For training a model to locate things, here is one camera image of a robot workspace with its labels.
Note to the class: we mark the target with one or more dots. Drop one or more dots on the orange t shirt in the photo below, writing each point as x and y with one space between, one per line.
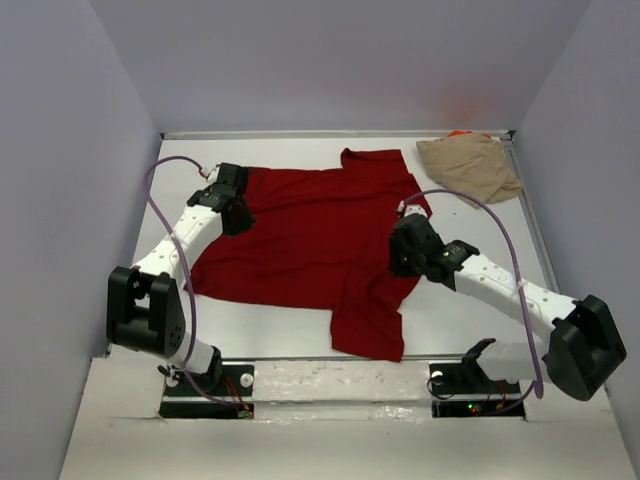
459 132

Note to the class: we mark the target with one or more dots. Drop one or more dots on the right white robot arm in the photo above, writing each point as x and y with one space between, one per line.
573 344

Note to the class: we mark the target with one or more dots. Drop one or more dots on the red t shirt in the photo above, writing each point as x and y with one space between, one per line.
320 241

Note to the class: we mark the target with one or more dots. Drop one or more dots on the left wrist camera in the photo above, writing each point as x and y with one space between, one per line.
209 174

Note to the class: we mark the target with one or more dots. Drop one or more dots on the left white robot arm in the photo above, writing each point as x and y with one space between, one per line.
151 305

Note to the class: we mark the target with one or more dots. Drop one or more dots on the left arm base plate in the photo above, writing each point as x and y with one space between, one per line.
231 398

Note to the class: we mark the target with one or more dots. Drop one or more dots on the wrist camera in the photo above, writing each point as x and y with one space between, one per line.
403 208
209 174

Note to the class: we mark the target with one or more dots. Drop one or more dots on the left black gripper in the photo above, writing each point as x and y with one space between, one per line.
245 224

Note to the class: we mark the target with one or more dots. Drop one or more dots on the beige t shirt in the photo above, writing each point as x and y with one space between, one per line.
471 163

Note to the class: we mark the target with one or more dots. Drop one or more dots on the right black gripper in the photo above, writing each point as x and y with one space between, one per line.
395 265

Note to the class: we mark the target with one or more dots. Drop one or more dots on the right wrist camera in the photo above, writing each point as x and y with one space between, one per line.
403 208

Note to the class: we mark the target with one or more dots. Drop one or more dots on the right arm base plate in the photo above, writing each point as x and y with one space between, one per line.
454 395

